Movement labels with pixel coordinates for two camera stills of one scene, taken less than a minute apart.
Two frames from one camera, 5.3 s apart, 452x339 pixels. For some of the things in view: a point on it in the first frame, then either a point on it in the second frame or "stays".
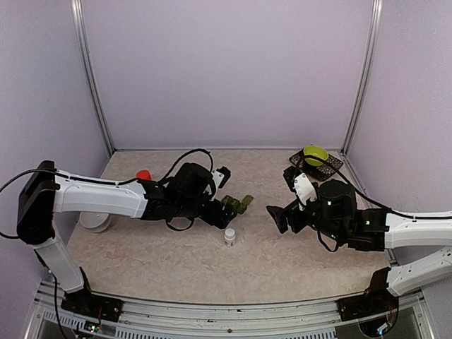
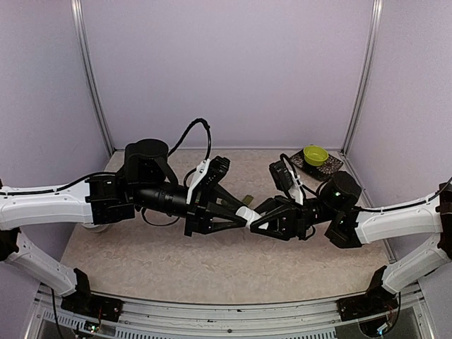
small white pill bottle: [229, 237] to [248, 214]
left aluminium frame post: [76, 11] stays
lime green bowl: [316, 152] stays
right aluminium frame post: [375, 25] stays
